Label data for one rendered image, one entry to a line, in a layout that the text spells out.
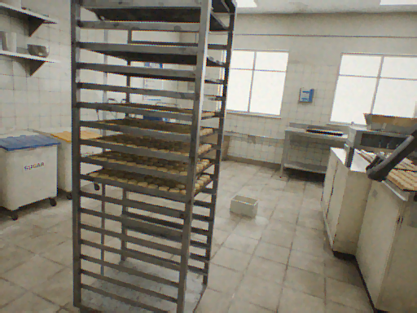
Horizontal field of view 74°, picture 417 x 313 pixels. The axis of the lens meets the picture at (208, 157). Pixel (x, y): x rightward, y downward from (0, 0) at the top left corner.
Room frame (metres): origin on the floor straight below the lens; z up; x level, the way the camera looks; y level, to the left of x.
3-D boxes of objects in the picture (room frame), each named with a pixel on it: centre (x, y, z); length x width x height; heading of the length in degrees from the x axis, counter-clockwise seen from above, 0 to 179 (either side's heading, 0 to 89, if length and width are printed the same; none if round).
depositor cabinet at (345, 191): (2.82, -1.71, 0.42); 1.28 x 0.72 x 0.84; 164
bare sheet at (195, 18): (1.47, 0.31, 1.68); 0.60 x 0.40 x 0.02; 74
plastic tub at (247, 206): (3.20, -0.49, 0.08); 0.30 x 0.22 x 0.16; 67
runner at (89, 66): (1.28, 0.35, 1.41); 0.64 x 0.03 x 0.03; 74
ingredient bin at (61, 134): (3.34, 1.71, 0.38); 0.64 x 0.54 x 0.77; 67
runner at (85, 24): (1.28, 0.35, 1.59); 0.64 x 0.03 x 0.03; 74
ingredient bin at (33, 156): (2.73, 1.94, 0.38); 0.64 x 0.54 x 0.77; 68
